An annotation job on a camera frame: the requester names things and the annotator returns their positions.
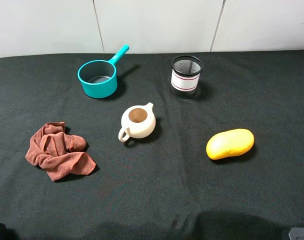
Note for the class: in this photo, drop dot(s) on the rust brown cloth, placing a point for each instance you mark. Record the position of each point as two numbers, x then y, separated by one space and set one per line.
58 153

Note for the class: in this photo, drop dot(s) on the cream ceramic teapot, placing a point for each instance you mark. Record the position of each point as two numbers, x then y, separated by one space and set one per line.
137 122

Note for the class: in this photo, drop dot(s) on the black mesh pen holder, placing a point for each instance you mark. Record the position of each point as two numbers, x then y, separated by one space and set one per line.
186 71

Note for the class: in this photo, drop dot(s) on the teal plastic saucepan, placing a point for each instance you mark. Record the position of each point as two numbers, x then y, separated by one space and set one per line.
99 77

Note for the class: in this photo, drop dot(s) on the yellow mango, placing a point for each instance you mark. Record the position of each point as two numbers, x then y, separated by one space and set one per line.
231 143

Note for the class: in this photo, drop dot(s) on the dark grey device corner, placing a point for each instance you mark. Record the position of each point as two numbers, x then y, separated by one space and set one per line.
296 233

